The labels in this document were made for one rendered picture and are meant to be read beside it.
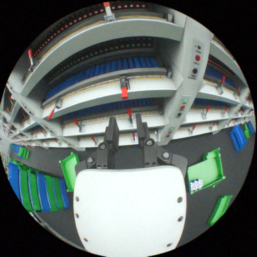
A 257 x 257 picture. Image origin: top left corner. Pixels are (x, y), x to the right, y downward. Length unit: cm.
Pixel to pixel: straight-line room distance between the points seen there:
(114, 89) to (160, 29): 21
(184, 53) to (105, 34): 18
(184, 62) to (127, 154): 62
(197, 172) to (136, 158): 50
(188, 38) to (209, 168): 76
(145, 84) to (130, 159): 51
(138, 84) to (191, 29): 24
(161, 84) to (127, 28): 18
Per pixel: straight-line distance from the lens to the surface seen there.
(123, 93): 19
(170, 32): 24
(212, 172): 80
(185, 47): 25
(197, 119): 52
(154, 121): 39
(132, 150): 64
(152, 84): 26
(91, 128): 44
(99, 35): 22
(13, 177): 71
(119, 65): 30
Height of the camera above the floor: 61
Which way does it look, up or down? 57 degrees down
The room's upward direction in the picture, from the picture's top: 15 degrees counter-clockwise
